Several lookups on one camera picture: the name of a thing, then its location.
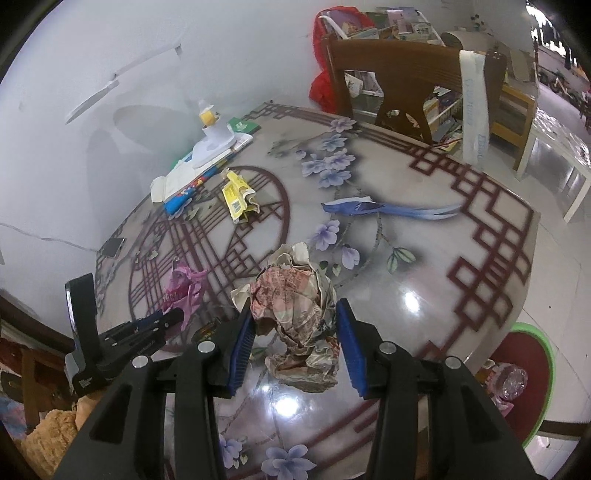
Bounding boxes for newspaper ball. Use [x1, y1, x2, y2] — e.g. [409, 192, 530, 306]
[231, 244, 341, 394]

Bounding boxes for wooden bench sofa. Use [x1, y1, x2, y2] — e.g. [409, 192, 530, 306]
[441, 28, 540, 172]

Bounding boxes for pink wrapper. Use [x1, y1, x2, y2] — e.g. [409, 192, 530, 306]
[161, 263, 209, 331]

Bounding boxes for red bag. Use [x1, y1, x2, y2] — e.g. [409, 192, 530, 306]
[309, 6, 366, 114]

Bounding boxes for green card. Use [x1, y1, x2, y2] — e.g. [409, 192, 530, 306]
[228, 117, 260, 135]

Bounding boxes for person's left forearm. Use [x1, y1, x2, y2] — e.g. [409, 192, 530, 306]
[21, 397, 100, 479]

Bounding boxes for dark wooden chair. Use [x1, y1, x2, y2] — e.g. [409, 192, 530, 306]
[538, 419, 585, 438]

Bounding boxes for clear plastic bottle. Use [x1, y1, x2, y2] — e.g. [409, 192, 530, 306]
[489, 362, 530, 402]

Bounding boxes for white book rack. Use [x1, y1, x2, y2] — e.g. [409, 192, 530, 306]
[318, 7, 463, 154]

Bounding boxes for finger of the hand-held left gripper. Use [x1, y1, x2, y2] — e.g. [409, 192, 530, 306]
[99, 308, 185, 344]
[108, 335, 168, 367]

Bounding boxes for green rimmed red bin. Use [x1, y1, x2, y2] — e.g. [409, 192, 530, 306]
[480, 323, 557, 452]

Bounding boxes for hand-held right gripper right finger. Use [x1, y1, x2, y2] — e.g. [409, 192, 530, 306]
[335, 298, 536, 480]

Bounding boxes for white towel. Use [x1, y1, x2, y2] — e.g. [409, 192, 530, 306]
[458, 50, 491, 165]

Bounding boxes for colourful picture book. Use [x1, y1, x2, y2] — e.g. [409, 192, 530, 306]
[164, 167, 219, 219]

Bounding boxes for brown wooden chair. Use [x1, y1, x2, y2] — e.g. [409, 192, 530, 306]
[321, 34, 509, 146]

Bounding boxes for white coffee table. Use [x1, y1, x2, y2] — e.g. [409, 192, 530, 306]
[515, 106, 591, 225]

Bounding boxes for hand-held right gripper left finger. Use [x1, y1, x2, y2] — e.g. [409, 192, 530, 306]
[53, 302, 256, 480]

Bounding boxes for white and blue flat packages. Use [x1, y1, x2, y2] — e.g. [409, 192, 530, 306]
[150, 133, 256, 204]

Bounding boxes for yellow crumpled wrapper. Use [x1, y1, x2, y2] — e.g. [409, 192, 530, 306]
[221, 168, 260, 226]

